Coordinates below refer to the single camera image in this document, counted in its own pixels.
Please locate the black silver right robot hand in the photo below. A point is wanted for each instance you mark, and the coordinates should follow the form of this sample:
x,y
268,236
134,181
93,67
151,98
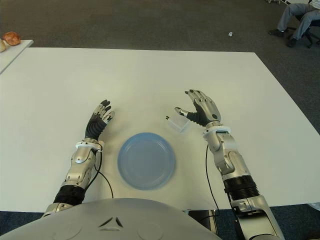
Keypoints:
x,y
207,110

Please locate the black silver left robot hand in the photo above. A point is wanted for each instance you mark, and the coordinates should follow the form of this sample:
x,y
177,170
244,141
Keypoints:
x,y
95,127

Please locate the white plug charger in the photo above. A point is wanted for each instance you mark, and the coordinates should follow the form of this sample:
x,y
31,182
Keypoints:
x,y
178,123

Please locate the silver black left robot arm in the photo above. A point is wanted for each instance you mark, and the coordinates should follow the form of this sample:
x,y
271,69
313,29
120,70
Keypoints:
x,y
77,162

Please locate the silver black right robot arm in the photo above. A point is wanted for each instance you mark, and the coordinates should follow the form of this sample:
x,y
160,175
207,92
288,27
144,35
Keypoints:
x,y
235,172

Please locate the blue plastic plate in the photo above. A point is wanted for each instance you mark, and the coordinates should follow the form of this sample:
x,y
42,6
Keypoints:
x,y
147,161

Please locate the grey robot torso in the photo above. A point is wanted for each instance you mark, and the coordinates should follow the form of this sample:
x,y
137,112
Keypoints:
x,y
112,222

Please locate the red-brown bread roll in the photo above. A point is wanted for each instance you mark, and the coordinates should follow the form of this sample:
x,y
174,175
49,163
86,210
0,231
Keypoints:
x,y
12,38

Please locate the seated person in jeans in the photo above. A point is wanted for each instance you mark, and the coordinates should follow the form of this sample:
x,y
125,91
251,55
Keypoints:
x,y
287,15

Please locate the black office chair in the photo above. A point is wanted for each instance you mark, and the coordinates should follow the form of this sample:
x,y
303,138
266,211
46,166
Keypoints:
x,y
308,37

